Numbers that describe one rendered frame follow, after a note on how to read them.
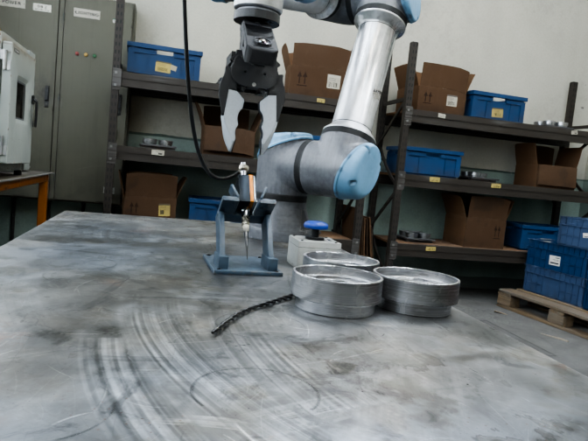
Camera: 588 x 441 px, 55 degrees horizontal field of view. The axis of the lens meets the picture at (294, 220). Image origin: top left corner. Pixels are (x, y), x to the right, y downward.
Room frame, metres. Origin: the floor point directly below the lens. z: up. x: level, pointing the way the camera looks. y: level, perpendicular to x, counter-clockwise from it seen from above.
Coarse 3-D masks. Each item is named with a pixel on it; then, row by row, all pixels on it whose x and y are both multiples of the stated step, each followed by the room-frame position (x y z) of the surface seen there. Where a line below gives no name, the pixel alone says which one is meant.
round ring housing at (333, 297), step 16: (304, 272) 0.67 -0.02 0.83; (320, 272) 0.69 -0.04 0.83; (336, 272) 0.69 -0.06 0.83; (352, 272) 0.68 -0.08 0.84; (368, 272) 0.67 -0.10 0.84; (304, 288) 0.60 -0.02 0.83; (320, 288) 0.59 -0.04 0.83; (336, 288) 0.59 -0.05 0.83; (352, 288) 0.59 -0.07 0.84; (368, 288) 0.60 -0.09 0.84; (304, 304) 0.61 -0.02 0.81; (320, 304) 0.60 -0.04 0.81; (336, 304) 0.59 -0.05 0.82; (352, 304) 0.59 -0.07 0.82; (368, 304) 0.60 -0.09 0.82
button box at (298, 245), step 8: (296, 240) 0.88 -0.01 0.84; (304, 240) 0.88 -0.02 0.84; (312, 240) 0.89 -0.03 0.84; (320, 240) 0.90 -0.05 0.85; (328, 240) 0.91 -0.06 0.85; (288, 248) 0.93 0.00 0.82; (296, 248) 0.88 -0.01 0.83; (304, 248) 0.87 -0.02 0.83; (312, 248) 0.87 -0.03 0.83; (320, 248) 0.88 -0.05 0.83; (328, 248) 0.88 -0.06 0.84; (336, 248) 0.88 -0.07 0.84; (288, 256) 0.93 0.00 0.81; (296, 256) 0.87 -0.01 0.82; (296, 264) 0.87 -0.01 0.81
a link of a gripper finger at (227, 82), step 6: (228, 66) 0.85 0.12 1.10; (228, 72) 0.85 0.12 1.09; (222, 78) 0.85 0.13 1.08; (228, 78) 0.85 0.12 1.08; (222, 84) 0.85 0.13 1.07; (228, 84) 0.85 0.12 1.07; (234, 84) 0.85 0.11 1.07; (222, 90) 0.85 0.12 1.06; (234, 90) 0.86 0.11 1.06; (222, 96) 0.85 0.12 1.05; (222, 102) 0.85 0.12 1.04; (222, 108) 0.85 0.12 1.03; (222, 114) 0.85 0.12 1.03
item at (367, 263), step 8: (304, 256) 0.75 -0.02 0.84; (312, 256) 0.79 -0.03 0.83; (320, 256) 0.80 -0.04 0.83; (328, 256) 0.81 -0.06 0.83; (336, 256) 0.81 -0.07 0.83; (344, 256) 0.81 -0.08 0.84; (352, 256) 0.81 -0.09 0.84; (360, 256) 0.80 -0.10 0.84; (304, 264) 0.74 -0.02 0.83; (328, 264) 0.71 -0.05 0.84; (336, 264) 0.71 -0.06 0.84; (344, 264) 0.71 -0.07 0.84; (352, 264) 0.71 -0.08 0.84; (360, 264) 0.79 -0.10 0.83; (368, 264) 0.79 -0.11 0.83; (376, 264) 0.73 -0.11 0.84
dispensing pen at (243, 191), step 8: (240, 168) 0.88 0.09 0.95; (240, 176) 0.85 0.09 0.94; (248, 176) 0.86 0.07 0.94; (240, 184) 0.84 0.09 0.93; (248, 184) 0.85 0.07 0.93; (240, 192) 0.84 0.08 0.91; (248, 192) 0.84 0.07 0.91; (240, 200) 0.83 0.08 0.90; (248, 200) 0.83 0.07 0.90; (240, 208) 0.85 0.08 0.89; (248, 208) 0.84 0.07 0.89; (248, 216) 0.84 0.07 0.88; (248, 224) 0.83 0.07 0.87
